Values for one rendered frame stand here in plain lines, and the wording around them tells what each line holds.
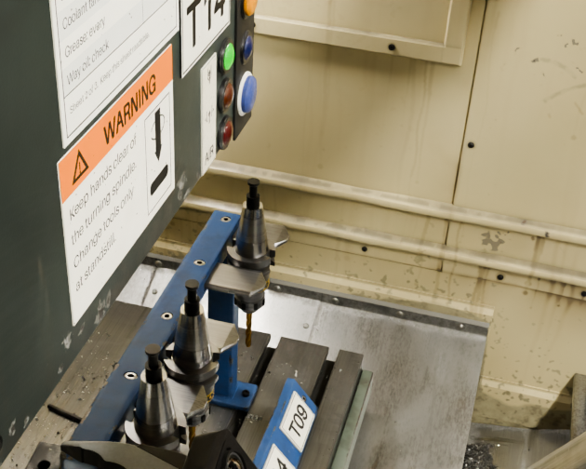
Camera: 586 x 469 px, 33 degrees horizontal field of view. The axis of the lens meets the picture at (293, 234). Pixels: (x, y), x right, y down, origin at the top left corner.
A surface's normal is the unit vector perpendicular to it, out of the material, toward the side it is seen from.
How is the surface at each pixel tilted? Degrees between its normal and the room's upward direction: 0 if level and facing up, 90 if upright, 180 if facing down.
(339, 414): 0
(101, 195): 90
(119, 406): 0
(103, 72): 90
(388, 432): 24
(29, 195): 90
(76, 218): 90
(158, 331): 0
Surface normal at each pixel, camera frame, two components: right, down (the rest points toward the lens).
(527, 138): -0.26, 0.53
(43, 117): 0.96, 0.19
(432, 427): -0.06, -0.53
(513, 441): -0.09, -0.84
